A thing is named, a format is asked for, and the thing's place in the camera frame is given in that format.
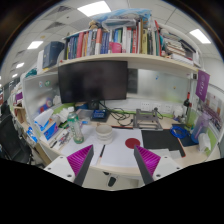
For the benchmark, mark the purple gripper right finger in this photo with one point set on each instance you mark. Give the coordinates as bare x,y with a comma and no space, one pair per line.
147,162

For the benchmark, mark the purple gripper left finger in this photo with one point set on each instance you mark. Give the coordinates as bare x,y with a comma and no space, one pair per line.
79,162

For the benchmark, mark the green-label plastic water bottle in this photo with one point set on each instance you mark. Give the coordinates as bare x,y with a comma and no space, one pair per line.
74,125

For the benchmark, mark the translucent purple water pitcher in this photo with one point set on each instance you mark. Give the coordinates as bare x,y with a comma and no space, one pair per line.
200,127

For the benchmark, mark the black pen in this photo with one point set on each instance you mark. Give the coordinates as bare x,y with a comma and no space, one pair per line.
102,151

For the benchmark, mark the black mouse mat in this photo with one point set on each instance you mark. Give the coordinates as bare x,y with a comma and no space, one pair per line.
161,140

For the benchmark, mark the white paper sheet red dot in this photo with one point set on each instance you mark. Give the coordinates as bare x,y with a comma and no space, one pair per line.
119,153

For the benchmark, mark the white ceramic bowl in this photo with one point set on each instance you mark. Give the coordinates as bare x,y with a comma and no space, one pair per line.
104,134

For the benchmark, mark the grey metal laptop stand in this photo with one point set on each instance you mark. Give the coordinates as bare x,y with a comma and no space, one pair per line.
147,120

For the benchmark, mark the blue tissue box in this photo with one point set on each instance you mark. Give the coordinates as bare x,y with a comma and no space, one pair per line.
46,124

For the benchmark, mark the black office chair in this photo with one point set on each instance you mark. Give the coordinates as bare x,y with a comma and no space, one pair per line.
14,147

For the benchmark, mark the dark wine bottle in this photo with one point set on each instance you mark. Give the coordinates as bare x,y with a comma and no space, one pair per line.
186,104

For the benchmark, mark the black computer monitor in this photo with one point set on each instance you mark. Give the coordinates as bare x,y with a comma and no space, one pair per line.
93,81

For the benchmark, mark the purple hanging banner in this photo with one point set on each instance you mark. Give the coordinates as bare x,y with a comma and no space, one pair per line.
202,84

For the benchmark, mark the white wooden shelf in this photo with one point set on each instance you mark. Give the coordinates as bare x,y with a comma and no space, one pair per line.
141,61

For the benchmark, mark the dark blue box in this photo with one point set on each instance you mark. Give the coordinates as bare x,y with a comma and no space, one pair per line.
51,53

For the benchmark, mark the stack of books right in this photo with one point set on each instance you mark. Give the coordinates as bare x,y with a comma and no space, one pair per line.
176,48

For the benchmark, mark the row of colourful books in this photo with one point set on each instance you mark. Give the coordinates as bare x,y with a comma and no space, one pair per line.
115,36

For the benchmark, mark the plastic-wrapped bundle on books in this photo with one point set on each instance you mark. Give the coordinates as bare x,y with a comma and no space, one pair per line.
123,17

